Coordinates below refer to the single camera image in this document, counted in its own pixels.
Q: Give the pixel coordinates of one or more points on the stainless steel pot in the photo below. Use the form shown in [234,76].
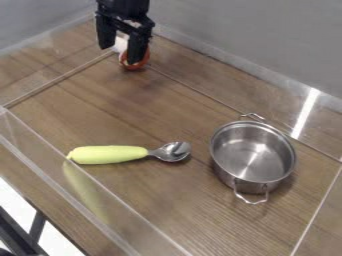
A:
[254,157]

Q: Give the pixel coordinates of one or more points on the clear acrylic enclosure wall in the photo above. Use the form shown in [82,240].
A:
[67,97]

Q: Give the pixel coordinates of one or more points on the red white toy mushroom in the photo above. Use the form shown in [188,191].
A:
[119,48]

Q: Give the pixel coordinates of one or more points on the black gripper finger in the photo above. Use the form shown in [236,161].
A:
[106,32]
[138,48]

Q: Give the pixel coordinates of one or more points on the spoon with yellow handle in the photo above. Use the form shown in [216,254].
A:
[172,152]

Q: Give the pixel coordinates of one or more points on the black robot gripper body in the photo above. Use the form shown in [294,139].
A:
[128,15]

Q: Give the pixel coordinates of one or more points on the black metal table frame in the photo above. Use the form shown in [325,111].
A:
[22,243]

